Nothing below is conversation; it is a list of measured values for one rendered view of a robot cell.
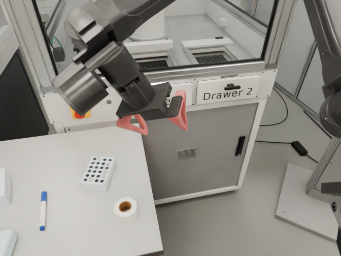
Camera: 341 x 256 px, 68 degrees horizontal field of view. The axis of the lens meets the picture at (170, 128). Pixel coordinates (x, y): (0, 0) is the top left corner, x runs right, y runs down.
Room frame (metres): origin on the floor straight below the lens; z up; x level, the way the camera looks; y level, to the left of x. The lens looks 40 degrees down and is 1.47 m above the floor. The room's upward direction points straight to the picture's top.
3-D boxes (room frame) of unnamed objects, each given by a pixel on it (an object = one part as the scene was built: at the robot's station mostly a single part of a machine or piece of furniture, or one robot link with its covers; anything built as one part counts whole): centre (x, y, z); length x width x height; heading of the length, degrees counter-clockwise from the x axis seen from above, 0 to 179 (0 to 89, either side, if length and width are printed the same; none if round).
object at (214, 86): (0.99, -0.26, 0.87); 0.29 x 0.02 x 0.11; 102
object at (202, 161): (1.40, 0.10, 0.40); 1.03 x 0.95 x 0.80; 102
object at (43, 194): (0.44, 0.40, 0.77); 0.14 x 0.02 x 0.02; 19
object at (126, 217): (0.43, 0.14, 0.78); 0.07 x 0.07 x 0.04
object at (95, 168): (0.58, 0.25, 0.78); 0.12 x 0.08 x 0.04; 175
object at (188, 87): (0.92, 0.05, 0.87); 0.29 x 0.02 x 0.11; 102
